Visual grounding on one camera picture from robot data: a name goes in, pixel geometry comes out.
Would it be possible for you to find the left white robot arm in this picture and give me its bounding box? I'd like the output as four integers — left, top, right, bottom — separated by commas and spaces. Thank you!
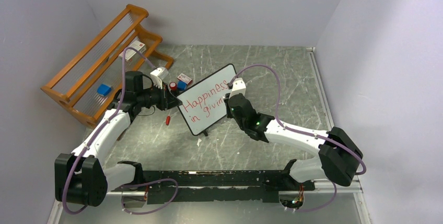
54, 67, 180, 208

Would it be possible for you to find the aluminium rail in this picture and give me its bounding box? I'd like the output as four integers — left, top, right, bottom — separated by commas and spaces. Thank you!
46, 46, 372, 224

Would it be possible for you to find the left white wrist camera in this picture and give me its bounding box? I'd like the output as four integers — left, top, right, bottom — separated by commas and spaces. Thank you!
149, 67, 169, 89

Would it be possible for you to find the white red box on rack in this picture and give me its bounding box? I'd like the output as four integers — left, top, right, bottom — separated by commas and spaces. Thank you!
119, 40, 147, 62

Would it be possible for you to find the red marker cap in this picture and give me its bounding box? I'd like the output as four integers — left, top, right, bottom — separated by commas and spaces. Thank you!
165, 115, 171, 126

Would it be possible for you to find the black base frame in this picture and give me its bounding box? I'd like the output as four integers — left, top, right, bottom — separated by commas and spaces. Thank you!
143, 170, 316, 205

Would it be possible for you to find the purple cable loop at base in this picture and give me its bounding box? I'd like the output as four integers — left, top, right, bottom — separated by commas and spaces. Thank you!
121, 179, 179, 216

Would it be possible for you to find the blue small block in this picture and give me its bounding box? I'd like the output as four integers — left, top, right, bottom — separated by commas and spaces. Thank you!
177, 80, 188, 91

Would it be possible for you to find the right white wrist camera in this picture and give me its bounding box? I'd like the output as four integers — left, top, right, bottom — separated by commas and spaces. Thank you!
229, 78, 246, 98

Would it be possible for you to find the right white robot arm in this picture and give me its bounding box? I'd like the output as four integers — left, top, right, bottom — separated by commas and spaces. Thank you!
224, 93, 363, 190

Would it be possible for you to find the orange wooden rack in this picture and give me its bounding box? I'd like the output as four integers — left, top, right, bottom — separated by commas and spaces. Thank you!
41, 4, 174, 129

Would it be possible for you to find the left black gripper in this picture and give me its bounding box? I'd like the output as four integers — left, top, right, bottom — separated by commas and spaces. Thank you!
137, 81, 181, 111

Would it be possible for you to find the blue block on rack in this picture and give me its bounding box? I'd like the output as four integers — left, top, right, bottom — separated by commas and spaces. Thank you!
96, 84, 112, 97

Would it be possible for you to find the red white small box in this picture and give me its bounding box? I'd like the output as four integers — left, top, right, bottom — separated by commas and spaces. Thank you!
177, 73, 193, 86

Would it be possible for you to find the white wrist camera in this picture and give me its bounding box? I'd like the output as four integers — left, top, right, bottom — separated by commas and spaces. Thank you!
229, 78, 246, 98
149, 67, 169, 89

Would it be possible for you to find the black framed whiteboard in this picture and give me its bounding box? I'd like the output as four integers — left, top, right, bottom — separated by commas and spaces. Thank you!
178, 63, 237, 136

